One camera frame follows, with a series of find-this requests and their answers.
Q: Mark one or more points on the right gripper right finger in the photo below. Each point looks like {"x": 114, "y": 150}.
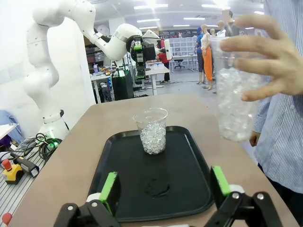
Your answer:
{"x": 220, "y": 182}

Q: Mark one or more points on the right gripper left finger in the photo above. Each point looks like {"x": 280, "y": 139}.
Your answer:
{"x": 107, "y": 189}

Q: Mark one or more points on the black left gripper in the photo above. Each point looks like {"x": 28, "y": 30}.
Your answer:
{"x": 149, "y": 52}

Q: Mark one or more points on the short clear iced cup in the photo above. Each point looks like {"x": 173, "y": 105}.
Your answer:
{"x": 152, "y": 139}

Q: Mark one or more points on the tall clear iced cup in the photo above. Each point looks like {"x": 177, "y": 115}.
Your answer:
{"x": 232, "y": 113}

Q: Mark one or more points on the person's right forearm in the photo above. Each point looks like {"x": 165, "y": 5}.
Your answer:
{"x": 262, "y": 116}

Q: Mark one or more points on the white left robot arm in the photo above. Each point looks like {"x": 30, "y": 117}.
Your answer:
{"x": 40, "y": 71}

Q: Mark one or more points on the person's right hand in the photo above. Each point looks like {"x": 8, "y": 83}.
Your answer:
{"x": 254, "y": 139}

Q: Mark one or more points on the person's left hand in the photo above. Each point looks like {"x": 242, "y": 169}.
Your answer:
{"x": 277, "y": 59}

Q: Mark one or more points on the person in red shirt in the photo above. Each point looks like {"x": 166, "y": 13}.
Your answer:
{"x": 165, "y": 68}

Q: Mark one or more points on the black computer tower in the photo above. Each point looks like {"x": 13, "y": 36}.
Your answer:
{"x": 123, "y": 85}

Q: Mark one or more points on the black office chair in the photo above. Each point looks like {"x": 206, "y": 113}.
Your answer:
{"x": 179, "y": 63}

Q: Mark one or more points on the black serving tray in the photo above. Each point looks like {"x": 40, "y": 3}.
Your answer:
{"x": 184, "y": 165}

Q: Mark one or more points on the white storage drawer shelf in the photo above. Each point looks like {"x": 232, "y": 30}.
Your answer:
{"x": 183, "y": 46}

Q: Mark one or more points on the mannequin in blue clothes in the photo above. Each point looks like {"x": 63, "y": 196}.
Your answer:
{"x": 200, "y": 54}

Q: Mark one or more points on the mannequin with orange trousers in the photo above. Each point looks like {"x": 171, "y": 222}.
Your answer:
{"x": 207, "y": 59}

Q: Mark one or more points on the person in striped shirt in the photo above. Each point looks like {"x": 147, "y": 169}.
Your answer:
{"x": 281, "y": 142}

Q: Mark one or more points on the yellow emergency stop box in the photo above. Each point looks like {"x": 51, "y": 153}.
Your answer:
{"x": 11, "y": 173}

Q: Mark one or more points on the blue cloth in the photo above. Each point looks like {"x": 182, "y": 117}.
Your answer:
{"x": 9, "y": 123}

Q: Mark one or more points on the black handheld enabling switch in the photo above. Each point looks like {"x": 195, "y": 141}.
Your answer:
{"x": 26, "y": 164}

